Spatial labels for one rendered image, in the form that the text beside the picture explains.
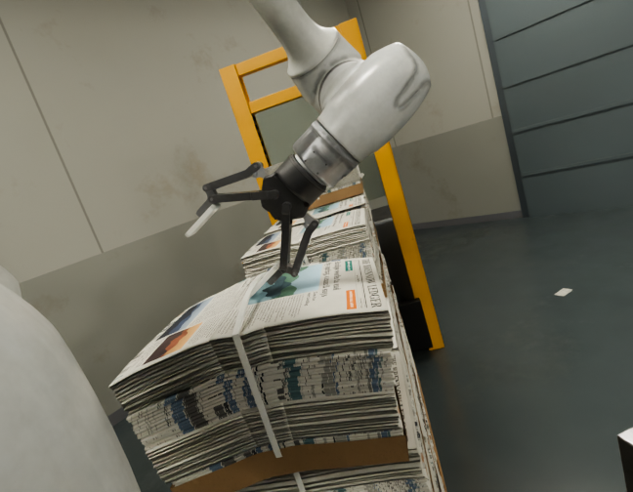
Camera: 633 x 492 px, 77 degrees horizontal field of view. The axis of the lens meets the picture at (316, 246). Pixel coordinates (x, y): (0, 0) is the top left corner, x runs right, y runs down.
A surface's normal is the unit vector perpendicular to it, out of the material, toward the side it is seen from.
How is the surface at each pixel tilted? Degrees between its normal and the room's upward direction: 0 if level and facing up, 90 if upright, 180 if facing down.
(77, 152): 90
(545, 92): 90
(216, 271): 90
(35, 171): 90
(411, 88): 108
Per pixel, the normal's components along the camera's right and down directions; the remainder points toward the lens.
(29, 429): 0.87, -0.41
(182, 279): 0.70, -0.07
